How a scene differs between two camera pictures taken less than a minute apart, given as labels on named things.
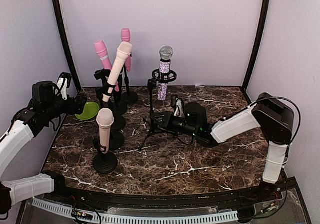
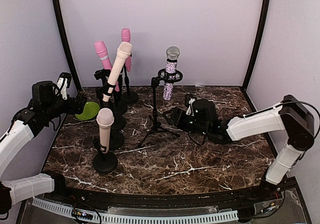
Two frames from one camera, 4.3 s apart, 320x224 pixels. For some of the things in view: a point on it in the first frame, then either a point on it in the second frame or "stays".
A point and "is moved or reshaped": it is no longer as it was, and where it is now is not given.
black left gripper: x=79 y=106 stays
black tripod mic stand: x=161 y=78 is moved or reshaped
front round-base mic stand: x=105 y=162 stays
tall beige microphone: x=124 y=50 stays
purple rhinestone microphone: x=166 y=53 -> x=172 y=54
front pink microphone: x=102 y=50 stays
